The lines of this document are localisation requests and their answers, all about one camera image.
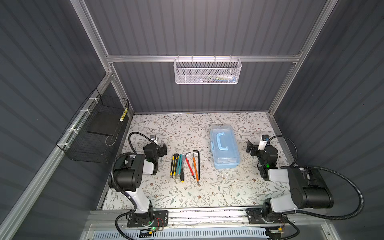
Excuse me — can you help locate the light blue plastic tool box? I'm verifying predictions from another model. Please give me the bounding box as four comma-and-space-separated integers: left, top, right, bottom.
210, 125, 241, 170

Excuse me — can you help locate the black hex key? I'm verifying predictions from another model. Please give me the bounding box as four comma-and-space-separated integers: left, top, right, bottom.
193, 150, 200, 180

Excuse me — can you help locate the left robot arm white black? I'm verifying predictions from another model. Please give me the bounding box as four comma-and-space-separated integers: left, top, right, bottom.
108, 132, 168, 218

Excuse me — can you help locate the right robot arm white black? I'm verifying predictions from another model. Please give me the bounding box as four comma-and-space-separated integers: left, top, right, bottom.
246, 135, 365, 224

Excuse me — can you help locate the yellow black utility knife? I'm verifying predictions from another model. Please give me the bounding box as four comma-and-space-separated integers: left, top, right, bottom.
170, 154, 179, 178

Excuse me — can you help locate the teal utility knife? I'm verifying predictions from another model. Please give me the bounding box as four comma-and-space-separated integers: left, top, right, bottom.
175, 154, 183, 177

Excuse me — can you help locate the black yellow tip screwdriver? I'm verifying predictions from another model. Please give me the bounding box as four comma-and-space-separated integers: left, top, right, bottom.
180, 154, 185, 183

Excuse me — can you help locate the yellow marker in black basket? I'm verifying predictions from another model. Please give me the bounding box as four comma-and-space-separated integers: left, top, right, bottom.
120, 108, 128, 122

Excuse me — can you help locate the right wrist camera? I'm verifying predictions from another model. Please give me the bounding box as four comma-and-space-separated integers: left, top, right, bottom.
258, 135, 270, 151

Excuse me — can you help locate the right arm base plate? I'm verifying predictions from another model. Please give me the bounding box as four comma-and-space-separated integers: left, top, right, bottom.
246, 207, 287, 225

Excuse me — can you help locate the black wire mesh basket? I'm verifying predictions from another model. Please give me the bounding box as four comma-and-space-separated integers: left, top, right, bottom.
56, 89, 130, 164

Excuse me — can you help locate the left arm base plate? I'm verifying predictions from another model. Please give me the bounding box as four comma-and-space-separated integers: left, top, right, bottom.
127, 211, 169, 228

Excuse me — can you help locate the white wire mesh basket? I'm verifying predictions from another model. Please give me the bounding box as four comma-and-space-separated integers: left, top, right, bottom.
173, 58, 242, 85

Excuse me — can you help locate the white slotted cable duct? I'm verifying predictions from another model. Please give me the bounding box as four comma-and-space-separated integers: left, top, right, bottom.
91, 227, 271, 240

